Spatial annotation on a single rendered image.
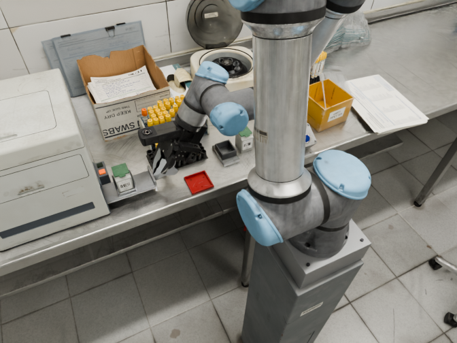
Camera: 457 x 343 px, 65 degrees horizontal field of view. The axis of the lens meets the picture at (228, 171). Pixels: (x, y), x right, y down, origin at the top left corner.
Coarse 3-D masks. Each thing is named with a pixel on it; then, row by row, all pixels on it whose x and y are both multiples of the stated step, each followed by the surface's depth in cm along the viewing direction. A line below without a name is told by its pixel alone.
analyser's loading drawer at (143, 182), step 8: (112, 176) 97; (136, 176) 101; (144, 176) 101; (152, 176) 98; (104, 184) 99; (112, 184) 99; (136, 184) 99; (144, 184) 99; (152, 184) 99; (104, 192) 97; (112, 192) 97; (128, 192) 96; (136, 192) 97; (112, 200) 95
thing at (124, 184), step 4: (112, 172) 95; (124, 176) 93; (128, 176) 93; (116, 180) 92; (120, 180) 93; (124, 180) 93; (128, 180) 94; (116, 184) 97; (120, 184) 94; (124, 184) 94; (128, 184) 95; (132, 184) 96; (120, 188) 94; (124, 188) 95; (128, 188) 96; (132, 188) 96; (120, 192) 96
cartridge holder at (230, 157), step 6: (216, 144) 111; (222, 144) 113; (228, 144) 113; (216, 150) 112; (222, 150) 112; (228, 150) 113; (234, 150) 109; (222, 156) 108; (228, 156) 110; (234, 156) 111; (222, 162) 109; (228, 162) 109; (234, 162) 110
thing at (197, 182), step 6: (192, 174) 106; (198, 174) 107; (204, 174) 107; (186, 180) 105; (192, 180) 105; (198, 180) 105; (204, 180) 105; (210, 180) 105; (192, 186) 104; (198, 186) 104; (204, 186) 104; (210, 186) 103; (192, 192) 102; (198, 192) 102
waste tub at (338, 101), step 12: (312, 84) 123; (324, 84) 127; (336, 84) 124; (312, 96) 128; (336, 96) 125; (348, 96) 120; (312, 108) 119; (324, 108) 129; (336, 108) 117; (348, 108) 121; (312, 120) 122; (324, 120) 118; (336, 120) 122
